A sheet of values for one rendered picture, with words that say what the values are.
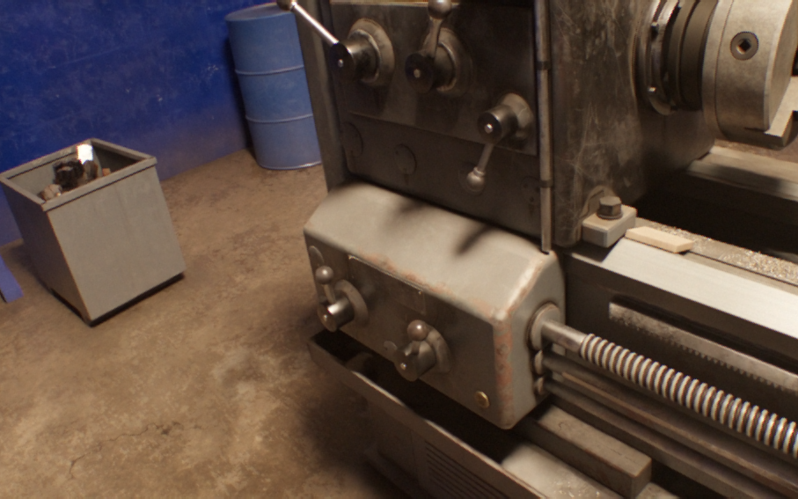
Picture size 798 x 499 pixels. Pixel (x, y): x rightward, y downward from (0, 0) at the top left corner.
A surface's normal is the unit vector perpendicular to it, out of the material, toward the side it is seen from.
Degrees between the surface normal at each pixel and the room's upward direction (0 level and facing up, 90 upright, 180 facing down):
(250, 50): 90
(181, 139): 90
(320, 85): 90
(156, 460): 0
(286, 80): 90
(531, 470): 0
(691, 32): 58
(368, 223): 32
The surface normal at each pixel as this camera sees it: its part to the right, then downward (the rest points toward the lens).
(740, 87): -0.73, 0.47
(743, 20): -0.67, -0.17
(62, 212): 0.73, 0.25
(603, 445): -0.12, -0.87
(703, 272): -0.53, -0.47
